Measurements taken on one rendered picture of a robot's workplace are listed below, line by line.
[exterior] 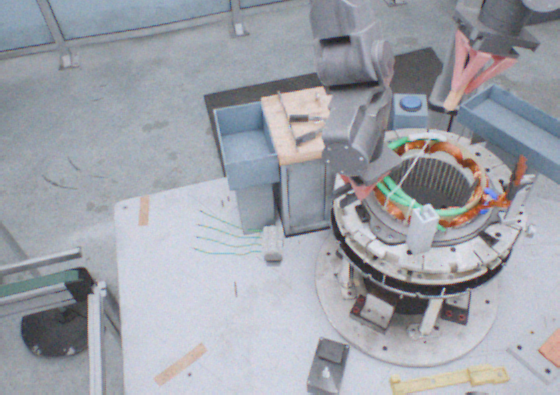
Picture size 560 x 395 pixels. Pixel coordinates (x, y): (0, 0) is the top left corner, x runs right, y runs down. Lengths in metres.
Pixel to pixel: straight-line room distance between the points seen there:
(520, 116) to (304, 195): 0.49
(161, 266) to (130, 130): 1.59
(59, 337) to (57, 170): 0.88
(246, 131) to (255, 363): 0.50
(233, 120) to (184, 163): 1.38
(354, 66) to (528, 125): 0.68
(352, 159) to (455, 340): 0.62
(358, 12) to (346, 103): 0.10
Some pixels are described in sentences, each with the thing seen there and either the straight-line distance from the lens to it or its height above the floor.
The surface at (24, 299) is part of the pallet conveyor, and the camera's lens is 1.41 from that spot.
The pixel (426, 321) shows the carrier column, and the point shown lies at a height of 0.87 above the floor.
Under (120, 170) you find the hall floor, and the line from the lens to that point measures 2.61.
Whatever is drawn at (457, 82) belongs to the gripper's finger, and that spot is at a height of 1.34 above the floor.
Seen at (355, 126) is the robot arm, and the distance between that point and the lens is 0.62.
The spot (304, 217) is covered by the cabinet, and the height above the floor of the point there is 0.84.
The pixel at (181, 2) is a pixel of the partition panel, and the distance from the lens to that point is 3.18.
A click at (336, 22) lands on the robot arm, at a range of 0.62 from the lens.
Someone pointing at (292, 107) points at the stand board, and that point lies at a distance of 1.15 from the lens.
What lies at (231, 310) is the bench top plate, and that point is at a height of 0.78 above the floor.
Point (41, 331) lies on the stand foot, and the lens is 2.23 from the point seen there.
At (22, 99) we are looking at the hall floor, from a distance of 3.22.
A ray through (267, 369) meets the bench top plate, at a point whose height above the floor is 0.78.
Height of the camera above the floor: 1.83
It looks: 50 degrees down
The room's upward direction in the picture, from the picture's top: 5 degrees counter-clockwise
